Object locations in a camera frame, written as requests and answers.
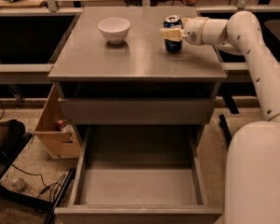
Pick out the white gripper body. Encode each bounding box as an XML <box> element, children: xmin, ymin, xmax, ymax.
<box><xmin>184</xmin><ymin>17</ymin><xmax>207</xmax><ymax>46</ymax></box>

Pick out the blue pepsi can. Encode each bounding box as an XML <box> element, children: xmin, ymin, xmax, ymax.
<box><xmin>163</xmin><ymin>15</ymin><xmax>182</xmax><ymax>53</ymax></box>

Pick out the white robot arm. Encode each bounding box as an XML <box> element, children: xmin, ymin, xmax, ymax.
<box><xmin>160</xmin><ymin>11</ymin><xmax>280</xmax><ymax>224</ymax></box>

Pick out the grey drawer cabinet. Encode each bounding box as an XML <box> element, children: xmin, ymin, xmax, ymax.
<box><xmin>48</xmin><ymin>6</ymin><xmax>228</xmax><ymax>224</ymax></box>

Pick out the closed grey top drawer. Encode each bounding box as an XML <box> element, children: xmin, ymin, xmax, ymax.
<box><xmin>58</xmin><ymin>98</ymin><xmax>215</xmax><ymax>125</ymax></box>

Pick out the open grey middle drawer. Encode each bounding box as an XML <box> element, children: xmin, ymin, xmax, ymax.
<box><xmin>55</xmin><ymin>125</ymin><xmax>222</xmax><ymax>224</ymax></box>

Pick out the white ceramic bowl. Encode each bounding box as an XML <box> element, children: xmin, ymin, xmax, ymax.
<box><xmin>98</xmin><ymin>18</ymin><xmax>131</xmax><ymax>44</ymax></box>

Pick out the black bar on floor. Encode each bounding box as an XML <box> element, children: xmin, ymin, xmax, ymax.
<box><xmin>219</xmin><ymin>114</ymin><xmax>232</xmax><ymax>147</ymax></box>

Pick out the wooden box on floor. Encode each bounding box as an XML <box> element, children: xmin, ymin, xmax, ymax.
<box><xmin>35</xmin><ymin>86</ymin><xmax>81</xmax><ymax>159</ymax></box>

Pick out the grey metal rail frame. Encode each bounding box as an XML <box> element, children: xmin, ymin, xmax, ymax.
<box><xmin>0</xmin><ymin>0</ymin><xmax>280</xmax><ymax>86</ymax></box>

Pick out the black cable on floor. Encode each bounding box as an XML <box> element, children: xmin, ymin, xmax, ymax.
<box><xmin>10</xmin><ymin>162</ymin><xmax>68</xmax><ymax>203</ymax></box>

